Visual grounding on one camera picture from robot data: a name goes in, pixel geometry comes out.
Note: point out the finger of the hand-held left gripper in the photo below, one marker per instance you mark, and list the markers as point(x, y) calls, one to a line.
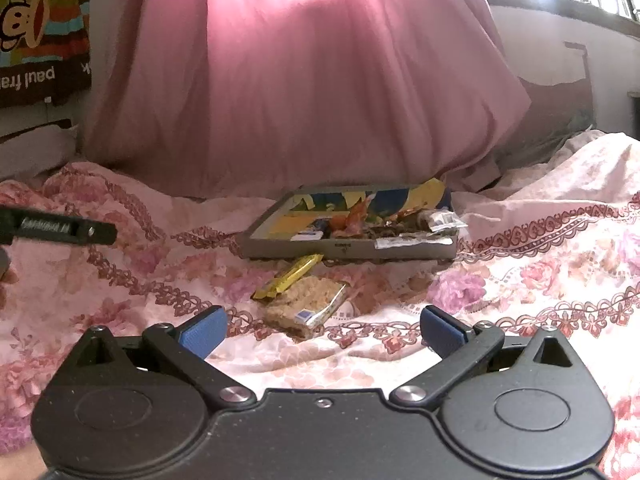
point(60, 227)

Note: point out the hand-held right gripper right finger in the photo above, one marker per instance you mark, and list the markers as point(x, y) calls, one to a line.
point(442, 332)

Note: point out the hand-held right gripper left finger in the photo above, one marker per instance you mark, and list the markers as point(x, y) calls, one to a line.
point(205, 332)

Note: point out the white clear snack bar packet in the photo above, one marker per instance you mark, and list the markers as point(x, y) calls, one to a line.
point(445, 221)

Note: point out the clear packet of dark fruit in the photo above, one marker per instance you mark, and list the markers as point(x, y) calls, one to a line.
point(372, 232)

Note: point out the grey shallow box yellow-blue print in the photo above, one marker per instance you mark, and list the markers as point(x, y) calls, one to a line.
point(310, 248)

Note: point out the dark blue white snack packet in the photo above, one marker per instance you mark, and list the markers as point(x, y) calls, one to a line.
point(310, 234)

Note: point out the foil snack pouch with hole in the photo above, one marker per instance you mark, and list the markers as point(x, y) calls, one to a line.
point(352, 220)

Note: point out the white pillow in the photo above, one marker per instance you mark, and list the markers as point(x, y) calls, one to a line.
point(30, 152)

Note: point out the clear rice cracker packet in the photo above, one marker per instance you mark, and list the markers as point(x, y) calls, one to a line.
point(295, 305)

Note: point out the pink floral bedsheet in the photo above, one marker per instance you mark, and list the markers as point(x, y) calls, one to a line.
point(525, 285)

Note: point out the yellow snack packet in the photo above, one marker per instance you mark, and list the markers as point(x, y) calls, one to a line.
point(290, 277)

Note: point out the grey-green pillow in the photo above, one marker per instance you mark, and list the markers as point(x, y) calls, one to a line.
point(555, 120)

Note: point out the pink duvet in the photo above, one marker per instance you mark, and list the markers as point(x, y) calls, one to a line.
point(300, 85)

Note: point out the dark painted cabinet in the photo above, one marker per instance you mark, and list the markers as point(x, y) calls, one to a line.
point(635, 115)

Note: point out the wall poster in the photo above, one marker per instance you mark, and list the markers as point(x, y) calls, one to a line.
point(40, 25)

